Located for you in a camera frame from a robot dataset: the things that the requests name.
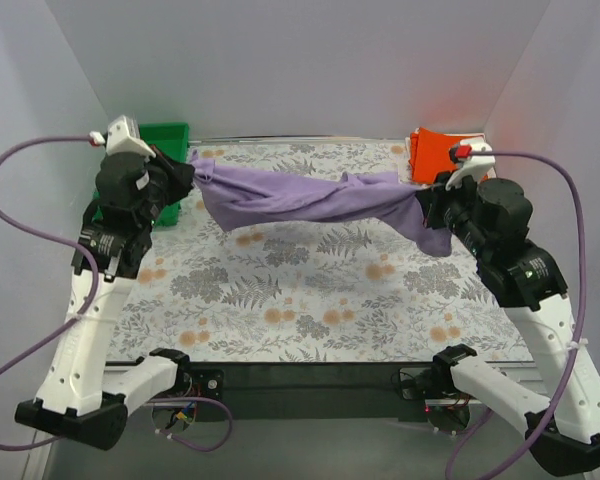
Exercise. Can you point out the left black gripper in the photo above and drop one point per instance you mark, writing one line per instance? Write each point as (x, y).
(175, 174)

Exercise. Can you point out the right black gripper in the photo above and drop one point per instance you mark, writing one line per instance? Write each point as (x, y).
(432, 203)

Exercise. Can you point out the purple t shirt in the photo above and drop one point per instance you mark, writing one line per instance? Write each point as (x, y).
(238, 197)

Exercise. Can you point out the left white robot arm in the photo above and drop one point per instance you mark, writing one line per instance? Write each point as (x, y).
(75, 401)

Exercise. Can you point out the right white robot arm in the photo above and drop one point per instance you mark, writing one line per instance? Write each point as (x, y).
(531, 290)

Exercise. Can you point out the green plastic tray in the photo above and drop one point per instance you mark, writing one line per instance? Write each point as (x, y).
(171, 142)

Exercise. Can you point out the folded orange t shirt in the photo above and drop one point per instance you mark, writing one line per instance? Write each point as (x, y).
(427, 164)

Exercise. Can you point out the folded white t shirt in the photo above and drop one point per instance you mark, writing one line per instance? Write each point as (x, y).
(435, 140)

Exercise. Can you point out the floral patterned table mat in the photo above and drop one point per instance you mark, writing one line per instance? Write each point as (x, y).
(296, 291)

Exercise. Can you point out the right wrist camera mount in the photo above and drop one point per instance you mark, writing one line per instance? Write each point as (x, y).
(473, 159)

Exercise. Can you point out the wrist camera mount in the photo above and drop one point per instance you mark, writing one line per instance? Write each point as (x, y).
(473, 159)
(122, 136)

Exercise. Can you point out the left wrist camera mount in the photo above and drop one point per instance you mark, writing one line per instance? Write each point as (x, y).
(122, 136)

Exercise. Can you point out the aluminium frame rail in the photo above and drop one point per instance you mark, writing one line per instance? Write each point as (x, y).
(164, 444)

